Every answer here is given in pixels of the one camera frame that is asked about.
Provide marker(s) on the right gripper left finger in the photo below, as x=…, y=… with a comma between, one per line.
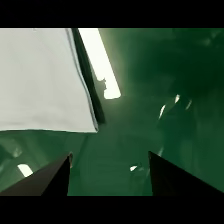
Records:
x=50, y=181

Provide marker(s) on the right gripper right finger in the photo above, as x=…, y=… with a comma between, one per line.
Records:
x=176, y=181

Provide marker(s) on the white garment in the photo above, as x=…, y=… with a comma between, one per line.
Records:
x=40, y=80

